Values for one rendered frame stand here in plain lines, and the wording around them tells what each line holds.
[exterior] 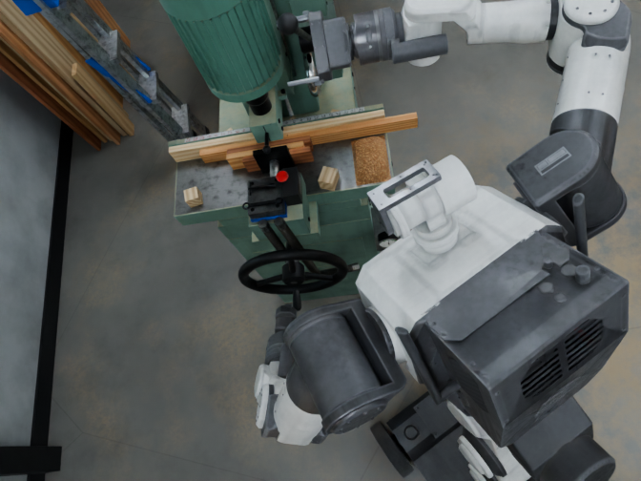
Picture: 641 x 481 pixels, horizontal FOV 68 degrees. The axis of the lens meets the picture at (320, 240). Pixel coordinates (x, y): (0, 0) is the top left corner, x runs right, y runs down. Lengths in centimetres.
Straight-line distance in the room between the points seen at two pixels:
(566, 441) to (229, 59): 89
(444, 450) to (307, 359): 121
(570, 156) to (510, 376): 33
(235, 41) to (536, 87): 190
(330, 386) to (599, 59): 62
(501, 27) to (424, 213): 42
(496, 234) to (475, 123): 181
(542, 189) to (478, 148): 166
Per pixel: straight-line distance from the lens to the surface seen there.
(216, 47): 96
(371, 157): 123
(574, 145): 75
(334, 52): 92
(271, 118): 119
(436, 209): 62
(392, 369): 65
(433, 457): 180
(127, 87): 213
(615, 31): 90
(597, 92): 83
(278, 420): 83
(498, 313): 60
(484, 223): 69
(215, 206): 131
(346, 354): 63
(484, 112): 250
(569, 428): 92
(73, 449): 242
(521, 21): 93
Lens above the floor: 197
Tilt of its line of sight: 65 degrees down
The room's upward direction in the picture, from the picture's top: 24 degrees counter-clockwise
